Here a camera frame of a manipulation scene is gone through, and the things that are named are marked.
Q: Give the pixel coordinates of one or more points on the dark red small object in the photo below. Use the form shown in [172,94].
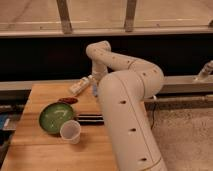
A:
[69,100]

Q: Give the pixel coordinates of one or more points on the clear plastic cup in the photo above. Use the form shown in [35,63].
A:
[70,131]

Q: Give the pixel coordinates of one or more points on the metal frame post left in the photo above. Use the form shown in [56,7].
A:
[64,16]

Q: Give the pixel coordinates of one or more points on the metal frame post right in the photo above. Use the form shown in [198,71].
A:
[130,15]

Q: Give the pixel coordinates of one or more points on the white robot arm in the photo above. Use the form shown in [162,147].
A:
[123,82]

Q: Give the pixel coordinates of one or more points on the metal frame post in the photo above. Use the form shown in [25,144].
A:
[64,16]
[130,15]

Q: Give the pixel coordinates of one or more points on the black flat tool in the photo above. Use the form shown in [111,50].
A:
[90,119]

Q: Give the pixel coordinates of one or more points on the green bowl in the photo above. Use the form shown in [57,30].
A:
[54,116]

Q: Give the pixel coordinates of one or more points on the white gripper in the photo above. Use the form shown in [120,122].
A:
[94,85]

